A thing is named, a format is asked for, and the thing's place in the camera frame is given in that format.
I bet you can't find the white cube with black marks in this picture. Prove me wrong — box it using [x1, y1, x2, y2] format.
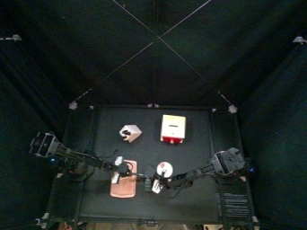
[119, 124, 145, 144]

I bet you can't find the dark green toy sushi roll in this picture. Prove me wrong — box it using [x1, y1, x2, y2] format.
[143, 178, 163, 194]

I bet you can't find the thin diagonal brace wire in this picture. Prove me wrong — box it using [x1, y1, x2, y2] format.
[74, 0, 214, 102]
[111, 0, 233, 106]

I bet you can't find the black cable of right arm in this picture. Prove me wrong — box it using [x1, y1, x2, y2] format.
[161, 176, 209, 199]

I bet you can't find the cream box with red end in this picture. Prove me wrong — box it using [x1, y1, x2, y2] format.
[159, 114, 187, 145]

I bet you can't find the white toy knife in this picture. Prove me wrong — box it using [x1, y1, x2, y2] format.
[111, 155, 125, 185]

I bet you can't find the white printed label sticker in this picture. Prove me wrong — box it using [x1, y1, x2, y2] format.
[222, 192, 251, 218]

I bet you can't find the small white round plate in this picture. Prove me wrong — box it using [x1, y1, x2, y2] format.
[157, 161, 175, 179]

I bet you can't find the pink cutting board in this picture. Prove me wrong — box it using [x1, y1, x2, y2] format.
[110, 159, 139, 199]

